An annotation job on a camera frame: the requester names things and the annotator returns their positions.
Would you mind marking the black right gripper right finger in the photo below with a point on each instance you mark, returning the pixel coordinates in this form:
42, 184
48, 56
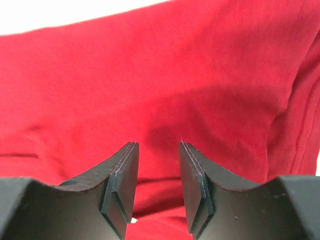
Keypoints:
220, 205

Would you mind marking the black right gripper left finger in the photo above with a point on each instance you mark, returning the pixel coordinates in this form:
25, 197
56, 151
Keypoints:
94, 205

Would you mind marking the bright red t shirt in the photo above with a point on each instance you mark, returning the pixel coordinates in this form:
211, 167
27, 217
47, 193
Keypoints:
238, 79

